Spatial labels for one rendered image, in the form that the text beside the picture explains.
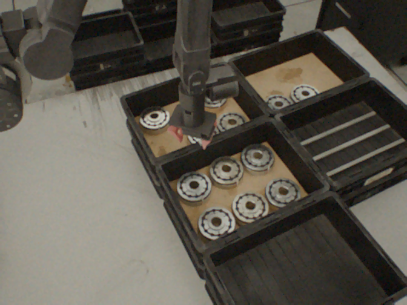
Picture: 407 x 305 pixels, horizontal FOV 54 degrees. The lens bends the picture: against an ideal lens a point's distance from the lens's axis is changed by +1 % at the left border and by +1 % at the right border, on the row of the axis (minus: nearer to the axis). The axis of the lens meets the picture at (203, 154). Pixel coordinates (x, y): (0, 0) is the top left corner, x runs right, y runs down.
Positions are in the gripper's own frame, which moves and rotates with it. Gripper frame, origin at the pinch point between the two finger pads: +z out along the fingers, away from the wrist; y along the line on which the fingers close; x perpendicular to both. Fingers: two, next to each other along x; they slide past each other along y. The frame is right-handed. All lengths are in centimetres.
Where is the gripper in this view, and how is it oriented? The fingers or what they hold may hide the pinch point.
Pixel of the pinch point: (192, 141)
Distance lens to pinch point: 99.7
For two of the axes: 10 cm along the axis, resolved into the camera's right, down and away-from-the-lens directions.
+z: -0.1, 5.8, 8.2
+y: -9.5, -2.6, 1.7
